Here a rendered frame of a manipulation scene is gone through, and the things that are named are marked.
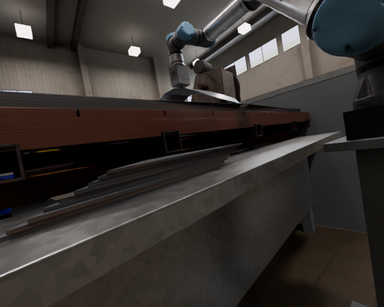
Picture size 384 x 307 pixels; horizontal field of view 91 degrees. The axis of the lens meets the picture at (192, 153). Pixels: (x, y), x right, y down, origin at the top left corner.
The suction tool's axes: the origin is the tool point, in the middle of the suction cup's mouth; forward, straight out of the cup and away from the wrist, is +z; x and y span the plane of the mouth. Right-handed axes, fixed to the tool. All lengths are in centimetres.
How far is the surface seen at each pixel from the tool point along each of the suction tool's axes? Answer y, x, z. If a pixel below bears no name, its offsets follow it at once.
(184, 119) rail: 40, 37, 22
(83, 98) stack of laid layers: 62, 32, 17
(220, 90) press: -356, -198, -105
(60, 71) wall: -196, -941, -431
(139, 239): 68, 56, 36
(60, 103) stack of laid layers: 65, 32, 17
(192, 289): 51, 41, 59
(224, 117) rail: 22.8, 37.9, 21.8
